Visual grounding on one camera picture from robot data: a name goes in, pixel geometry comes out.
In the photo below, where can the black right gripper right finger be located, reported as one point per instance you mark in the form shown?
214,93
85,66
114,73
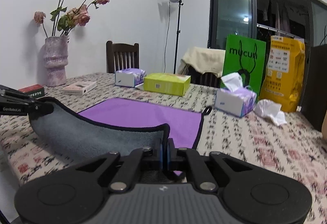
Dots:
193,165

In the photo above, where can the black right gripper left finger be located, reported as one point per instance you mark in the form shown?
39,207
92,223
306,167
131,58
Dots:
134,165

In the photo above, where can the grey and purple towel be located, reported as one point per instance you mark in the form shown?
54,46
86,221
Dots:
114,124

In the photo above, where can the red and green small box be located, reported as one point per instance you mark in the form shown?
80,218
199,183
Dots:
34,91

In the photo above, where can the pink speckled ceramic vase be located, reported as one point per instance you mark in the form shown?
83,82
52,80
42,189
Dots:
55,59

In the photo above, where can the white and red flat box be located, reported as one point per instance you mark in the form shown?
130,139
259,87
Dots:
79,88

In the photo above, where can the lime green tissue box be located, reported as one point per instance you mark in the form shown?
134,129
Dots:
167,83

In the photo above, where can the purple tissue pack far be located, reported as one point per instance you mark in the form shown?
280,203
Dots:
130,77

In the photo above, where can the purple tissue pack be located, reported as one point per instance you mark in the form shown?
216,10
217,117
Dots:
130,77
234,98

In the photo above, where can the purple tissue pack near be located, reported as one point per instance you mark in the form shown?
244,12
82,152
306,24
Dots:
234,98

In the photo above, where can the patterned calligraphy tablecloth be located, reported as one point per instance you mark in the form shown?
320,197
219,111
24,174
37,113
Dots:
295,149

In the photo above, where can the crumpled white tissue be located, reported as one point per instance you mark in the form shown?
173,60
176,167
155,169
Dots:
270,111

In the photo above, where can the dark wooden chair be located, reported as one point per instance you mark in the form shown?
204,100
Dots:
121,56

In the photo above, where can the chair with cream cloth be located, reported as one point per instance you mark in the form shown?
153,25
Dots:
204,65

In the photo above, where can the yellow delivery bag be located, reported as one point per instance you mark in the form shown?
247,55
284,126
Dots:
284,76

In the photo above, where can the brown cardboard box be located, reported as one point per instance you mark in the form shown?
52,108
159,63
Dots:
324,128

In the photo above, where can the green mucun paper bag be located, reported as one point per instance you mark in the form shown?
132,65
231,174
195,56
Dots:
245,56

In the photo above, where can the black paper bag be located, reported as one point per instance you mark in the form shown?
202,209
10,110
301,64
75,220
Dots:
313,106

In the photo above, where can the dark framed window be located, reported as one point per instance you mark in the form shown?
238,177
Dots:
260,19

